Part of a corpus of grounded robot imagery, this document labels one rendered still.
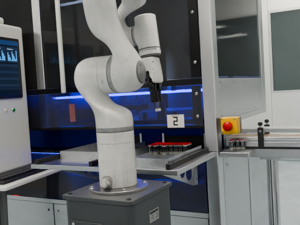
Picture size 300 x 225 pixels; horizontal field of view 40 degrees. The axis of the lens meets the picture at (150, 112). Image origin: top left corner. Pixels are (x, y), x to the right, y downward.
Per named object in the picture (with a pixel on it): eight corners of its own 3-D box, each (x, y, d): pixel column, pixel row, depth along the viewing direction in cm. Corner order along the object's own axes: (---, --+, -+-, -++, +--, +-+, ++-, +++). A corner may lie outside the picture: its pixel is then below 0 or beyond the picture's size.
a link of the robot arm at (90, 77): (123, 132, 122) (118, 52, 121) (71, 133, 129) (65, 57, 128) (139, 128, 133) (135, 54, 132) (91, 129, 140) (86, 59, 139)
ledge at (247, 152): (229, 151, 190) (228, 147, 190) (256, 152, 184) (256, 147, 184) (219, 156, 178) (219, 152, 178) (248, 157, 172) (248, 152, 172)
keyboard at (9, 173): (34, 166, 215) (34, 161, 215) (57, 166, 210) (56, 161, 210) (-22, 184, 178) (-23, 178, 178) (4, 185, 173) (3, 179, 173)
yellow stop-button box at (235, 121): (226, 132, 183) (225, 116, 182) (241, 132, 179) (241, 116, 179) (220, 134, 176) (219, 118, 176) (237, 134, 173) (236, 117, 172)
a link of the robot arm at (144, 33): (133, 50, 154) (156, 45, 151) (128, 15, 154) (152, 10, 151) (140, 52, 162) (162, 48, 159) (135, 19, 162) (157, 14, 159)
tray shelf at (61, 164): (95, 151, 219) (94, 147, 219) (220, 153, 186) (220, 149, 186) (30, 168, 177) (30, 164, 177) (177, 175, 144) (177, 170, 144)
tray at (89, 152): (102, 147, 216) (102, 141, 216) (145, 148, 204) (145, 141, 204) (60, 158, 186) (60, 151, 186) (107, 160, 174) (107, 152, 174)
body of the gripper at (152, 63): (147, 57, 163) (151, 85, 163) (135, 55, 154) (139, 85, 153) (164, 53, 160) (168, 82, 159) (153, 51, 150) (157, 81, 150)
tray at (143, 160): (149, 152, 190) (148, 144, 190) (202, 153, 178) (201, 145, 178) (108, 165, 161) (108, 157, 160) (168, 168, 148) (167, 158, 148)
